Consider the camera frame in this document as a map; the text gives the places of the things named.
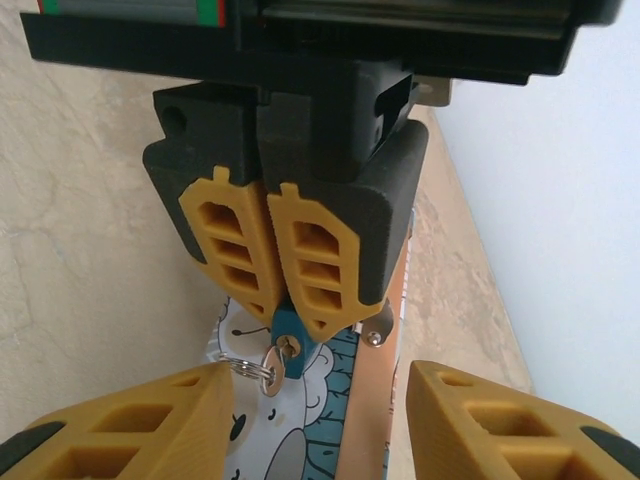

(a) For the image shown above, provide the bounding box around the small blue padlock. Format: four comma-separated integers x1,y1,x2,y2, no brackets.
269,299,396,382

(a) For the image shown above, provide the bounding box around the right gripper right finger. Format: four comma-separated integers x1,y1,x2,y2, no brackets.
404,359,640,480

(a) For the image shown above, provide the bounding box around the silver key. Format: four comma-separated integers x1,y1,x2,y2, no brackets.
259,343,290,399

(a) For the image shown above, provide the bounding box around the silver key ring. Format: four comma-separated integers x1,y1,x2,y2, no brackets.
218,352,277,385

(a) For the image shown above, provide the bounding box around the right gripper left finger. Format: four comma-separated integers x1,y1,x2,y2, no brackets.
0,362,236,480

